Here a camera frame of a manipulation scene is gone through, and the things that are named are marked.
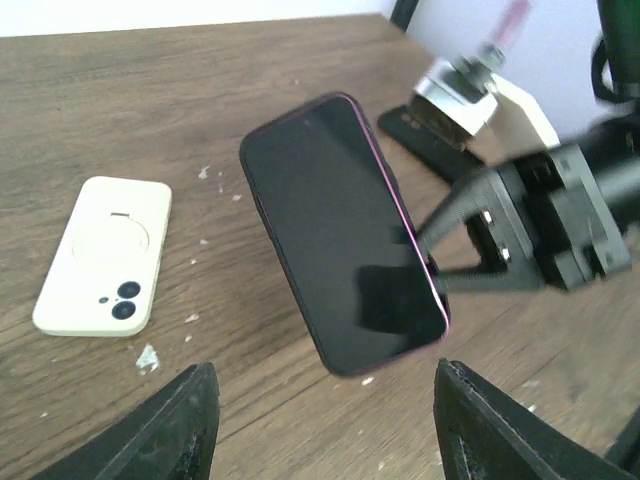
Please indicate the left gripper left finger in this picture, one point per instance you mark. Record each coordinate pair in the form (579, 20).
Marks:
(171, 435)

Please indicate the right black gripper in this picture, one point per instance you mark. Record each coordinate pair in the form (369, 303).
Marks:
(574, 237)

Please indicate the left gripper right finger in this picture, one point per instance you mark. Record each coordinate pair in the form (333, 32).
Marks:
(485, 434)

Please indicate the black cased phone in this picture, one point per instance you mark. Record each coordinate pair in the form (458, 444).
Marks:
(332, 208)

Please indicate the beige cased phone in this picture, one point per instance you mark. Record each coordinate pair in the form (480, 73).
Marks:
(102, 279)

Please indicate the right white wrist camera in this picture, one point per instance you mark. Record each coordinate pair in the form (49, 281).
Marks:
(461, 99)

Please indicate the right black frame post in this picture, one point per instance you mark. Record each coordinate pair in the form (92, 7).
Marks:
(402, 13)

